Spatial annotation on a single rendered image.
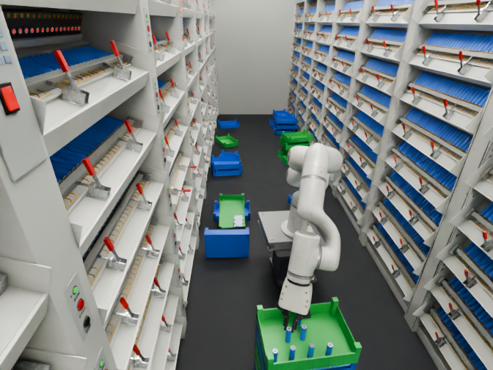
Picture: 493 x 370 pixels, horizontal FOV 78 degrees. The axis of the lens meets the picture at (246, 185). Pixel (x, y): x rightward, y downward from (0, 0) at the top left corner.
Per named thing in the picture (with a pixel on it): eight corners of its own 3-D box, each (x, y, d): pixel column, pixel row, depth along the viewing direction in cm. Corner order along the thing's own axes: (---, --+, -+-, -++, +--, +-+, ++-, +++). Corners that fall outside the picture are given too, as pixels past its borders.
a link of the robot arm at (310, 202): (342, 190, 112) (334, 274, 102) (299, 183, 114) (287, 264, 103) (349, 181, 104) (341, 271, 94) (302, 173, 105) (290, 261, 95)
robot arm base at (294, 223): (302, 218, 196) (307, 194, 186) (318, 236, 180) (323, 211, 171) (276, 222, 190) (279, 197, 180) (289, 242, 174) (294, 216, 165)
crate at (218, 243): (249, 257, 212) (248, 249, 219) (249, 234, 202) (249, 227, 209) (205, 258, 211) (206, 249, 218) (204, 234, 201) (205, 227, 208)
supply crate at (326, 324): (333, 310, 116) (336, 296, 112) (357, 363, 98) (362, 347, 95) (256, 319, 112) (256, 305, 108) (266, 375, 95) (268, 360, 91)
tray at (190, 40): (194, 49, 220) (199, 29, 214) (182, 58, 167) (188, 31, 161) (166, 38, 216) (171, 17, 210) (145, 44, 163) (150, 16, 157)
